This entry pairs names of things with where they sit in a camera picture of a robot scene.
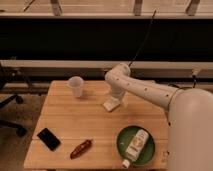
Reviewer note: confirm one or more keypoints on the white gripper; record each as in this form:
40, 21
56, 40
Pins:
118, 101

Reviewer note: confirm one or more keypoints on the white sponge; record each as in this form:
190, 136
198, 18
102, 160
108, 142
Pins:
108, 106

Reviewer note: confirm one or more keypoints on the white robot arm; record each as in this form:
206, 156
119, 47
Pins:
190, 115

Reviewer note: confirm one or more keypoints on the green round plate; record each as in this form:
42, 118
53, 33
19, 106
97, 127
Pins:
124, 138

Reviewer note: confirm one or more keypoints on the white lotion bottle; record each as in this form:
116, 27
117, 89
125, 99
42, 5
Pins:
135, 147

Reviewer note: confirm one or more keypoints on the black smartphone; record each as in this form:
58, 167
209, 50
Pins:
49, 139

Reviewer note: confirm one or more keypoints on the black office chair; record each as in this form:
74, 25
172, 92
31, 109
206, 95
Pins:
20, 130

